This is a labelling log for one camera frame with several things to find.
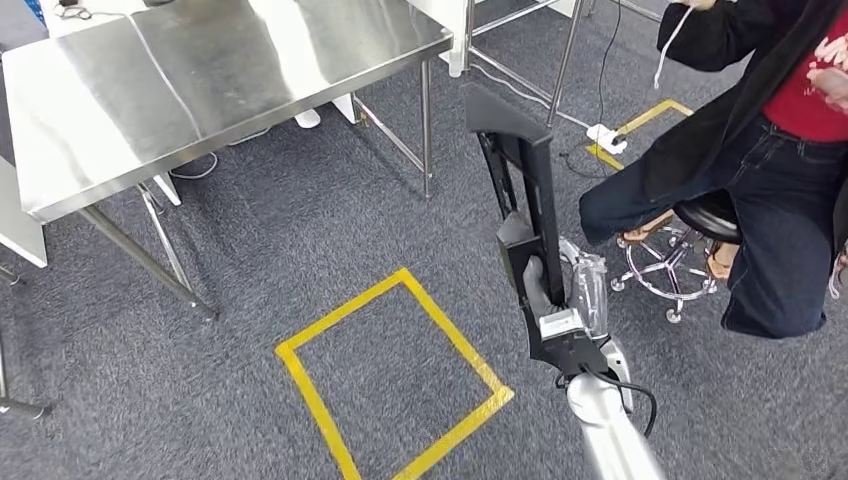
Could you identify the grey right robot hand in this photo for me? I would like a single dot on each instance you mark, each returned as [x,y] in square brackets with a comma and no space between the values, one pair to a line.
[590,291]

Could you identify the black plastic plate part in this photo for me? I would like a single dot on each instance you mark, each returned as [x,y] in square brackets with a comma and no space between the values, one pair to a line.
[507,116]

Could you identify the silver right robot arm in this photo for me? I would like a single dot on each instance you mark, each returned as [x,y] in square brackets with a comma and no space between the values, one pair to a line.
[609,430]

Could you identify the stainless steel workbench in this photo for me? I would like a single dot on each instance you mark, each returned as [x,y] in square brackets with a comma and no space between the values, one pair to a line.
[199,79]

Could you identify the black stool with chrome base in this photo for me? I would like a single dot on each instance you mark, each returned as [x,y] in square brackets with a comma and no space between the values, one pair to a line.
[709,218]

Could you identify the white power strip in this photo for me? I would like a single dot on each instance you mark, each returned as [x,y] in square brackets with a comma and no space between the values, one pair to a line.
[604,137]

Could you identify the yellow floor tape square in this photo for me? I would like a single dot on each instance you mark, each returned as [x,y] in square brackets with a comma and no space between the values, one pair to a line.
[310,397]
[652,114]

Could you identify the person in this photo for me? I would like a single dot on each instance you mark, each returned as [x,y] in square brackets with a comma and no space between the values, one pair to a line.
[782,199]

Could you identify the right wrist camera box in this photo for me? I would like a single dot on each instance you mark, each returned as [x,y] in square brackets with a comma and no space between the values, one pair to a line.
[570,354]

